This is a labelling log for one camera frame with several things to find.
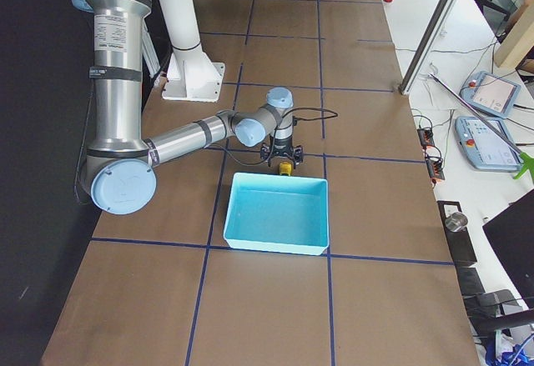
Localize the far teach pendant tablet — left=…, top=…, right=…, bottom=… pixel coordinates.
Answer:
left=460, top=71, right=521, bottom=118

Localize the aluminium frame post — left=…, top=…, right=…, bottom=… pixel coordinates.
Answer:
left=399, top=0, right=456, bottom=95

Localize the teach pendant tablet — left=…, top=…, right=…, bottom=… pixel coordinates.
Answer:
left=455, top=116, right=521, bottom=172
left=460, top=71, right=521, bottom=118

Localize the metal cup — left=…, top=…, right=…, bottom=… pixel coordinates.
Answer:
left=444, top=212, right=468, bottom=233

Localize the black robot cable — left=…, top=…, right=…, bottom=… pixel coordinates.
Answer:
left=208, top=108, right=340, bottom=166

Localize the orange black connector strip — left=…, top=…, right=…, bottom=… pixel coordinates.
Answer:
left=417, top=127, right=445, bottom=185

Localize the near teach pendant tablet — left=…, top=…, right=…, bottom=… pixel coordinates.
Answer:
left=455, top=116, right=521, bottom=172

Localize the yellow beetle toy car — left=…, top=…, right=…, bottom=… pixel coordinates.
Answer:
left=279, top=162, right=293, bottom=176

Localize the black laptop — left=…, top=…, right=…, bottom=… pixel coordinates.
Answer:
left=483, top=190, right=533, bottom=302

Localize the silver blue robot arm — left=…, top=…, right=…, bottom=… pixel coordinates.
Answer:
left=71, top=0, right=304, bottom=215

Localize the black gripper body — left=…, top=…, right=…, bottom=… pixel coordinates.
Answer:
left=270, top=137, right=295, bottom=158

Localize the turquoise plastic bin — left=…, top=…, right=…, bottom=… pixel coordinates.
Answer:
left=223, top=173, right=330, bottom=255

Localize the white pedestal column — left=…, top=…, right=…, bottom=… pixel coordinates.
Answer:
left=159, top=0, right=225, bottom=103

